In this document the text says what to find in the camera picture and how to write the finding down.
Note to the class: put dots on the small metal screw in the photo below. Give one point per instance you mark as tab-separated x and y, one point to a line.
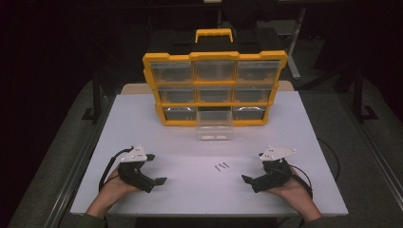
226	165
217	168
221	166

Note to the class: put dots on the person's right hand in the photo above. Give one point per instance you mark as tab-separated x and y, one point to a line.
296	193

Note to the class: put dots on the clear plastic organizer drawer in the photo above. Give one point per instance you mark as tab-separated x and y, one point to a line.
214	122

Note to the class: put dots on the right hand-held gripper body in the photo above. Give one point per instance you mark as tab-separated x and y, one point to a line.
275	174

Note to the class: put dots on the person's left hand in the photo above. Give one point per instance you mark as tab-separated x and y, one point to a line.
115	188

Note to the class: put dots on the grid of clear drawers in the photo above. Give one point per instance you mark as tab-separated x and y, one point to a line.
172	72

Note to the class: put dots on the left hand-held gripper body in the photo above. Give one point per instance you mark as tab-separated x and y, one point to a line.
134	177

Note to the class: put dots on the grey metal table leg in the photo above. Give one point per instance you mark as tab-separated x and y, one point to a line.
294	47

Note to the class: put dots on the aluminium rail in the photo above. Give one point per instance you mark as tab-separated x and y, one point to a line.
380	161
74	183

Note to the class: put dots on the black metal stand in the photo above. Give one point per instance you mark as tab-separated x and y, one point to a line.
358	95
96	95

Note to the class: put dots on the yellow black organizer cabinet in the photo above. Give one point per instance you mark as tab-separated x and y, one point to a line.
215	44

